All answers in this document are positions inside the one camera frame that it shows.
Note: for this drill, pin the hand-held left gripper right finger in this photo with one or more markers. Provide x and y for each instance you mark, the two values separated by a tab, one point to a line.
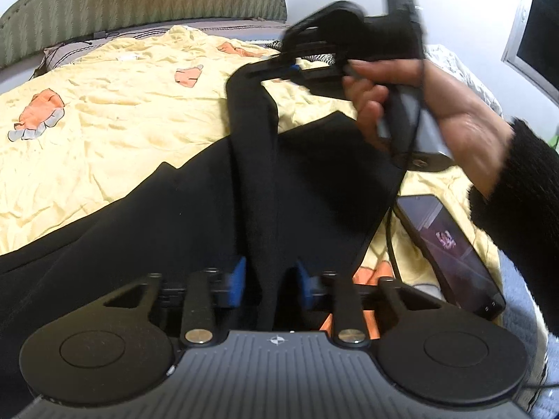
303	288

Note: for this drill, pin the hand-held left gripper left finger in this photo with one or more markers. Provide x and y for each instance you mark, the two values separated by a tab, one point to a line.
238	281

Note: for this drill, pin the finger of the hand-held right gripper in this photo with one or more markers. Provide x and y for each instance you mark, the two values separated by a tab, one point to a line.
292	70
314	52

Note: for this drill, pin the black pants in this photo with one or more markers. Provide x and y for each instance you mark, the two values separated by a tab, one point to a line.
174	227

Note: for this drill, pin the person's right forearm black sleeve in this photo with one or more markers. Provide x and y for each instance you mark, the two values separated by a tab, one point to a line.
519	209

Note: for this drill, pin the person's right hand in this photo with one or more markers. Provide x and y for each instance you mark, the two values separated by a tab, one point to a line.
467	126

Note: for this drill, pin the white printed quilt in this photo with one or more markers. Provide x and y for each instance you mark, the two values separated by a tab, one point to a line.
463	74

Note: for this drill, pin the grey framed window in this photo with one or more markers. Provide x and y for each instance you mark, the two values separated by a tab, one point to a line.
539	35

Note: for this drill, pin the black smartphone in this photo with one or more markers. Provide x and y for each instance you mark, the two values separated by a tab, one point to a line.
450	248

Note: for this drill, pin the yellow carrot print blanket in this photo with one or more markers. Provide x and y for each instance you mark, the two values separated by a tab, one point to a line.
109	139

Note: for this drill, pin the grey-blue quilted cloth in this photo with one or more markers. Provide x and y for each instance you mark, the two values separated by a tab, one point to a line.
524	323

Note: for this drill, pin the taupe striped pillow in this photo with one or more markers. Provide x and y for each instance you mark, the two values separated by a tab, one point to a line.
65	54

